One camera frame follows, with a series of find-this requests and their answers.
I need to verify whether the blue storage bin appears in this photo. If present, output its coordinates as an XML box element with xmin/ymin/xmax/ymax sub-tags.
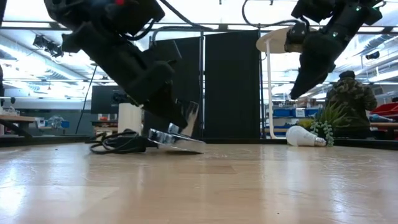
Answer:
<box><xmin>272</xmin><ymin>108</ymin><xmax>296</xmax><ymax>118</ymax></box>

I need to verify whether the light wooden background table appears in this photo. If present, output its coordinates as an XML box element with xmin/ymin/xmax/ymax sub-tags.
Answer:
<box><xmin>0</xmin><ymin>114</ymin><xmax>37</xmax><ymax>138</ymax></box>
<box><xmin>369</xmin><ymin>121</ymin><xmax>398</xmax><ymax>140</ymax></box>

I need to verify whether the black computer monitor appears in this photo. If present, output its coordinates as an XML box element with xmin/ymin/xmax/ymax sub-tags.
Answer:
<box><xmin>90</xmin><ymin>85</ymin><xmax>127</xmax><ymax>114</ymax></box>

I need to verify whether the black hanging cable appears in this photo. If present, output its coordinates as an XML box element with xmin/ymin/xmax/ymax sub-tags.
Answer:
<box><xmin>75</xmin><ymin>65</ymin><xmax>98</xmax><ymax>134</ymax></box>

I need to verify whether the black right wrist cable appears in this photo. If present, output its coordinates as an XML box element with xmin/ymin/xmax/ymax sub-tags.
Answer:
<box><xmin>241</xmin><ymin>0</ymin><xmax>299</xmax><ymax>29</ymax></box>

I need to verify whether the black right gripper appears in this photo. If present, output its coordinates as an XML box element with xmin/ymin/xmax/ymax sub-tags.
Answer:
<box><xmin>289</xmin><ymin>4</ymin><xmax>382</xmax><ymax>100</ymax></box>

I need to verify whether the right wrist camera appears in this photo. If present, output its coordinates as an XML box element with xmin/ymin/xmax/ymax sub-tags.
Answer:
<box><xmin>284</xmin><ymin>21</ymin><xmax>308</xmax><ymax>54</ymax></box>

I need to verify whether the person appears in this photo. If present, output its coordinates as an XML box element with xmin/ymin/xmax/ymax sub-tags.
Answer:
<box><xmin>325</xmin><ymin>70</ymin><xmax>379</xmax><ymax>139</ymax></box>

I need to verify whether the chrome lamp socket base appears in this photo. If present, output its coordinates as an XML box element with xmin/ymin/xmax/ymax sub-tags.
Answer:
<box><xmin>147</xmin><ymin>100</ymin><xmax>206</xmax><ymax>155</ymax></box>

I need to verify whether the white cylindrical container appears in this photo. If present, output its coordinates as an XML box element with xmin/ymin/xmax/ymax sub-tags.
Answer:
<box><xmin>117</xmin><ymin>102</ymin><xmax>144</xmax><ymax>134</ymax></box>

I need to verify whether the black lamp power cord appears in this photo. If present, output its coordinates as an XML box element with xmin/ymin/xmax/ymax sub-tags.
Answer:
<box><xmin>89</xmin><ymin>129</ymin><xmax>149</xmax><ymax>156</ymax></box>

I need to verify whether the potted green succulent plant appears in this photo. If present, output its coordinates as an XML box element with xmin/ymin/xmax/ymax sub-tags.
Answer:
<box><xmin>300</xmin><ymin>102</ymin><xmax>355</xmax><ymax>147</ymax></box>

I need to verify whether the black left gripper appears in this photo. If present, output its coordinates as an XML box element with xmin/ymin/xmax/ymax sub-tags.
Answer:
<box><xmin>61</xmin><ymin>23</ymin><xmax>189</xmax><ymax>129</ymax></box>

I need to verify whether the white tripod stand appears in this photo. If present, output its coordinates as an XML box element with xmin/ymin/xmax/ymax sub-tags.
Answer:
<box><xmin>256</xmin><ymin>26</ymin><xmax>299</xmax><ymax>139</ymax></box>

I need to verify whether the black fabric partition panel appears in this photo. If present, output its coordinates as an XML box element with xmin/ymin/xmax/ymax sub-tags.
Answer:
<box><xmin>144</xmin><ymin>36</ymin><xmax>203</xmax><ymax>139</ymax></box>
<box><xmin>204</xmin><ymin>30</ymin><xmax>262</xmax><ymax>139</ymax></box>

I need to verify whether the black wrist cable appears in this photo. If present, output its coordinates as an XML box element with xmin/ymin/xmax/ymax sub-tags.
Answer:
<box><xmin>241</xmin><ymin>0</ymin><xmax>299</xmax><ymax>29</ymax></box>
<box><xmin>158</xmin><ymin>0</ymin><xmax>215</xmax><ymax>32</ymax></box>

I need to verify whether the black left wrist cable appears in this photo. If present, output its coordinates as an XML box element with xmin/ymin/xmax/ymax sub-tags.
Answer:
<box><xmin>158</xmin><ymin>0</ymin><xmax>215</xmax><ymax>32</ymax></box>

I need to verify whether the white lightbulb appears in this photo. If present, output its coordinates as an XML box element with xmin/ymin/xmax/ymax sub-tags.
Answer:
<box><xmin>285</xmin><ymin>125</ymin><xmax>327</xmax><ymax>147</ymax></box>

